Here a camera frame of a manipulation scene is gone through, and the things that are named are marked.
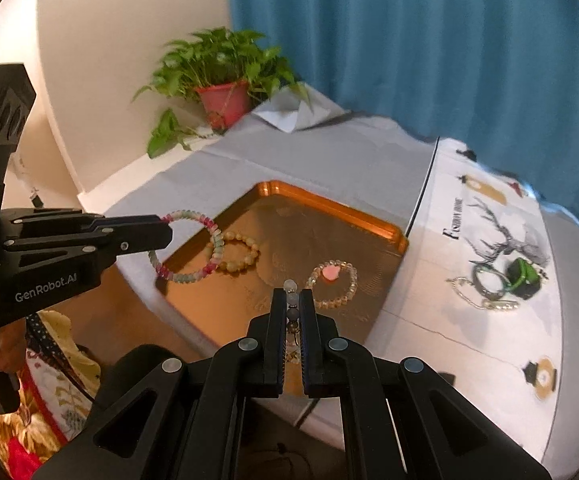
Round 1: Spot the orange metal tray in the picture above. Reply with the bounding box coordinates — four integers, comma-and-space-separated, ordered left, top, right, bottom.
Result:
154, 180, 410, 351

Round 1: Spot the cream pearl bead bracelet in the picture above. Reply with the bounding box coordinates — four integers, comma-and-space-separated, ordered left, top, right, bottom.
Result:
210, 230, 261, 276

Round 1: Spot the pink green bead bracelet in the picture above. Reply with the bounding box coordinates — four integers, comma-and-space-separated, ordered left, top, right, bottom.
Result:
147, 208, 226, 284

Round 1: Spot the potted green plant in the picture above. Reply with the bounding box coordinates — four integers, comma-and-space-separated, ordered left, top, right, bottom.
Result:
134, 27, 311, 136

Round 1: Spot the clear bracelet pink charm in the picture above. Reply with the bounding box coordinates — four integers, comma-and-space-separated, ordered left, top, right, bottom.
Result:
305, 260, 359, 310

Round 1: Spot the dark green bangle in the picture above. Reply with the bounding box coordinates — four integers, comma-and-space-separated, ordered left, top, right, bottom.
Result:
472, 263, 511, 301

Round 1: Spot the blue curtain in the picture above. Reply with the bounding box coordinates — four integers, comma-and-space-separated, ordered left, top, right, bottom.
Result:
230, 0, 579, 217

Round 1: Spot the grey table cloth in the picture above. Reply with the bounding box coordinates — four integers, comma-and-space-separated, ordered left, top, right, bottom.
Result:
104, 84, 579, 466

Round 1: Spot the green black jewelry piece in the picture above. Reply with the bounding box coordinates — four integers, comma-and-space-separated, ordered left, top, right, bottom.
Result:
504, 258, 541, 300

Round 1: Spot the white pearl chain bracelet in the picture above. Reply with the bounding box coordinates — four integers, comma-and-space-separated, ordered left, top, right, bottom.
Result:
449, 275, 521, 312

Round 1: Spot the white printed table runner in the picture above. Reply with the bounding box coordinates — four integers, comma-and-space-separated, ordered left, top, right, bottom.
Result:
367, 140, 562, 458

